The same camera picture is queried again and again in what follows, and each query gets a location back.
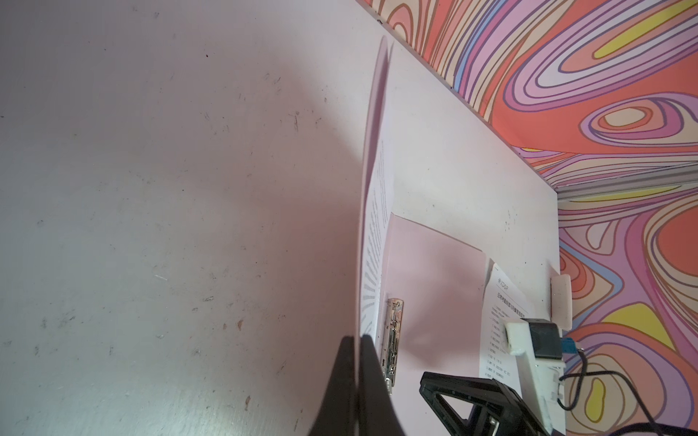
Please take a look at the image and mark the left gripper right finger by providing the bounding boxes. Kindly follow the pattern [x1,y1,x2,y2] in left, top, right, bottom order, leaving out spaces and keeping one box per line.
[357,335,405,436]

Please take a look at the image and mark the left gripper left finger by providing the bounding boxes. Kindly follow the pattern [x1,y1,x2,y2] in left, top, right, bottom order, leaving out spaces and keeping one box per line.
[309,336,356,436]

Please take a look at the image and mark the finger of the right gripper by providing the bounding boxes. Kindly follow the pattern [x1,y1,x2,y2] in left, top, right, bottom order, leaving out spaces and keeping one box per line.
[419,372,540,436]

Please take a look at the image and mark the printed Chinese text sheet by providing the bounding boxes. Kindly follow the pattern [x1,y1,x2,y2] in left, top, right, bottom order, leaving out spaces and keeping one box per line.
[479,263,533,393]

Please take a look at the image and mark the pink file folder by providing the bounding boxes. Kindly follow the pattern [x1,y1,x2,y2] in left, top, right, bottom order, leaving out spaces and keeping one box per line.
[356,41,489,435]

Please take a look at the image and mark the printed English text sheet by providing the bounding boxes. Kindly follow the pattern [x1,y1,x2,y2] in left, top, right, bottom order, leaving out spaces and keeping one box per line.
[358,140,394,344]

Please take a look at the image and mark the metal folder clip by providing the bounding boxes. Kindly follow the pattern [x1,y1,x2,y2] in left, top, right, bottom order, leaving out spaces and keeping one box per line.
[380,298,405,394]

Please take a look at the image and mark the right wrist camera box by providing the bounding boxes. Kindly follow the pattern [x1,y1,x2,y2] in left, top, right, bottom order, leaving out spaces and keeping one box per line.
[505,318,566,434]

